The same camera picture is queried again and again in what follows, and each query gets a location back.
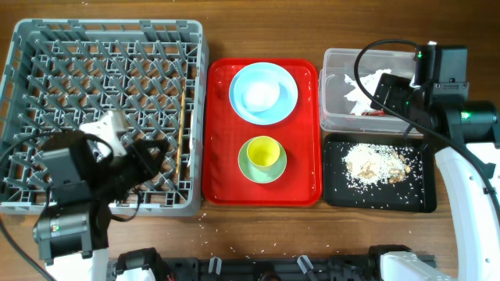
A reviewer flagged red snack wrapper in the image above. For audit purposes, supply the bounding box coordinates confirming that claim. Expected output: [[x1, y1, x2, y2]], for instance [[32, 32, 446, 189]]
[[362, 110, 386, 116]]

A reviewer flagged white napkin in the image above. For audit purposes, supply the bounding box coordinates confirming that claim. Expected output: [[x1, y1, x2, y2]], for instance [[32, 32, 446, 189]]
[[345, 69, 391, 116]]

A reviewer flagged wooden chopstick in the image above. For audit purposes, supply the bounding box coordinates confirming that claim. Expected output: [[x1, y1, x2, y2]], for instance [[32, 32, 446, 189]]
[[176, 88, 186, 174]]

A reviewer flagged white plastic fork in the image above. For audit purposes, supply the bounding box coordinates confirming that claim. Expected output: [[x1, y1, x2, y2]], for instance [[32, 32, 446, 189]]
[[187, 112, 195, 168]]

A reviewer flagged food scraps and rice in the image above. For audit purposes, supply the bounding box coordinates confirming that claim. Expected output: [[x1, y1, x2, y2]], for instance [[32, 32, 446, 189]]
[[333, 143, 423, 209]]

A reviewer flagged yellow cup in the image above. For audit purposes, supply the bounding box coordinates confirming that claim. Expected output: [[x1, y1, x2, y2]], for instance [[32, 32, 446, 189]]
[[247, 136, 280, 169]]

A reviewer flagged white bowl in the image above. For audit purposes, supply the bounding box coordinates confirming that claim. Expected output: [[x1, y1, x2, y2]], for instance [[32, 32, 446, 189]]
[[242, 81, 280, 112]]

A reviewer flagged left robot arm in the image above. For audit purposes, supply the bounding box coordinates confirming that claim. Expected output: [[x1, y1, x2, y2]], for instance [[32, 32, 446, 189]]
[[33, 130, 168, 280]]

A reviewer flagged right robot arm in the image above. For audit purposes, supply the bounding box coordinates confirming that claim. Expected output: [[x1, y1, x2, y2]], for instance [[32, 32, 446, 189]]
[[363, 42, 499, 280]]

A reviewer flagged grey dishwasher rack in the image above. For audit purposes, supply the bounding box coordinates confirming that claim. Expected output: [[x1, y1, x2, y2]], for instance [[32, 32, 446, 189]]
[[1, 19, 209, 216]]

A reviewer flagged clear plastic bin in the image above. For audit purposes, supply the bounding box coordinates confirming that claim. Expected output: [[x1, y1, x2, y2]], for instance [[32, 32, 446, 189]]
[[319, 48, 415, 134]]

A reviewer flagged red plastic tray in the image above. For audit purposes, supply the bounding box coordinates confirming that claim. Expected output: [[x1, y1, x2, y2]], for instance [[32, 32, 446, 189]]
[[202, 59, 323, 207]]

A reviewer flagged black plastic tray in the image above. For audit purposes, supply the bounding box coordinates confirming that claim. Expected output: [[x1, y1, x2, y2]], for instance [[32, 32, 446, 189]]
[[323, 133, 437, 213]]

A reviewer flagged green saucer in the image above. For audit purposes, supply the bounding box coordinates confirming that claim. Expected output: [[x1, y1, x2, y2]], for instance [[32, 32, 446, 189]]
[[237, 139, 288, 184]]

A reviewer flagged light blue plate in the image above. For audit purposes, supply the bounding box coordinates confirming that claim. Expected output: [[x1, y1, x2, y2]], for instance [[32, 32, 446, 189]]
[[228, 62, 298, 126]]

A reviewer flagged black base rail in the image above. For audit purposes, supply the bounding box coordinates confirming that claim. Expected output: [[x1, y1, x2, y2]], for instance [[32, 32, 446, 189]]
[[164, 254, 379, 281]]

